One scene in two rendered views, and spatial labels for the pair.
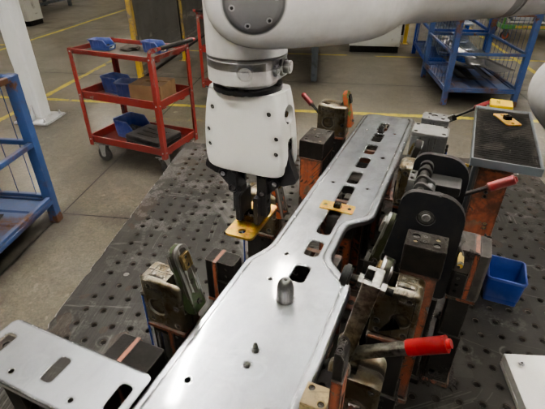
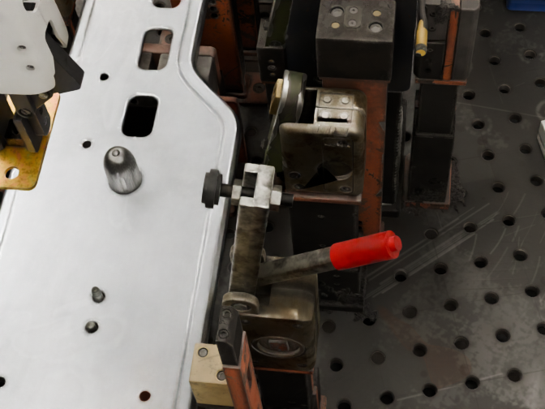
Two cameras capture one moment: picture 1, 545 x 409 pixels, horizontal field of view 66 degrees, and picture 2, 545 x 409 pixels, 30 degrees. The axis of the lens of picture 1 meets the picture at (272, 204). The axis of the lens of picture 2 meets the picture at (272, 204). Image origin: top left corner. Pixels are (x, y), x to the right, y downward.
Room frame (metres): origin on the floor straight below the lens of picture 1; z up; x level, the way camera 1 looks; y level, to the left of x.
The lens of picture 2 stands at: (0.01, -0.06, 1.83)
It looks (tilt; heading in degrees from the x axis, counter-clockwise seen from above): 59 degrees down; 350
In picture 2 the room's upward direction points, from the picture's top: 8 degrees counter-clockwise
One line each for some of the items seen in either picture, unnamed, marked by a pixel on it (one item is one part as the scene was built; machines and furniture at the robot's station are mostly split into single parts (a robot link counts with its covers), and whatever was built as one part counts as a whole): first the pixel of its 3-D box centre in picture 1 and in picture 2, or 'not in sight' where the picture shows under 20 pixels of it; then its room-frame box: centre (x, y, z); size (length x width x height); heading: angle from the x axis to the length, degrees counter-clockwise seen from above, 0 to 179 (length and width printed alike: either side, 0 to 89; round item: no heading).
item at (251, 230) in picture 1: (252, 216); (20, 134); (0.45, 0.03, 1.25); 0.08 x 0.04 x 0.01; 157
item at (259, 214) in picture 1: (269, 199); (42, 108); (0.45, 0.00, 1.29); 0.03 x 0.03 x 0.07; 67
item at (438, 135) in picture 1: (418, 192); not in sight; (1.11, -0.44, 0.90); 0.13 x 0.10 x 0.41; 66
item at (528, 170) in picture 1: (504, 135); not in sight; (0.95, -0.56, 1.16); 0.37 x 0.14 x 0.02; 156
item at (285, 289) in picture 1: (285, 291); (122, 170); (0.57, -0.02, 1.02); 0.03 x 0.03 x 0.07
